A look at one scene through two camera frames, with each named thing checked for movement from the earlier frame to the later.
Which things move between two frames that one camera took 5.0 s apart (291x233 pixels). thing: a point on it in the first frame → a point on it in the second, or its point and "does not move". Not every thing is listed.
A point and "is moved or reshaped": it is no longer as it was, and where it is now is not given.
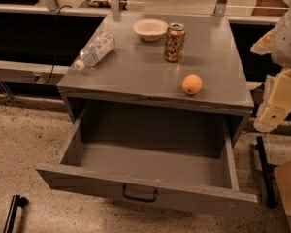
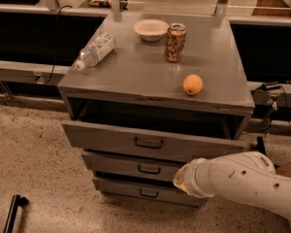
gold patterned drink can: (175, 42) does not move
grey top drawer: (175, 157) is moved or reshaped
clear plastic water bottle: (96, 50) does not move
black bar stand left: (16, 201) does not move
